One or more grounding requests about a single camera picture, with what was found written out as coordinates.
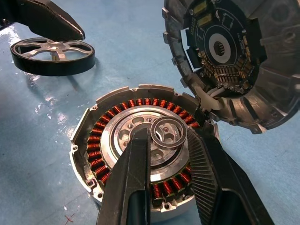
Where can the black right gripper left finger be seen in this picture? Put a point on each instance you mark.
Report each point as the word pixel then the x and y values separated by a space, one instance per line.
pixel 131 178

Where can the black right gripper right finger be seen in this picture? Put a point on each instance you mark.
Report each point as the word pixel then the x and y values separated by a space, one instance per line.
pixel 211 168

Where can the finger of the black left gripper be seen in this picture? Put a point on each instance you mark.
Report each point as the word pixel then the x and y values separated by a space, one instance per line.
pixel 44 18

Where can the black rimmed spoked rotor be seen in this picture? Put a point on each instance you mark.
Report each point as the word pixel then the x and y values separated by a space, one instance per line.
pixel 54 70

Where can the white round metal flange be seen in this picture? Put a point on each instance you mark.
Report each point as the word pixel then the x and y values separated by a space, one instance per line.
pixel 234 47

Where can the silver motor housing copper windings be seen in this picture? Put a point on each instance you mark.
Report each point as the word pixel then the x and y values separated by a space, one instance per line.
pixel 93 150

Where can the blue plastic table cover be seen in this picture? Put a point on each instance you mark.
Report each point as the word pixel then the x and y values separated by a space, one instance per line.
pixel 140 47

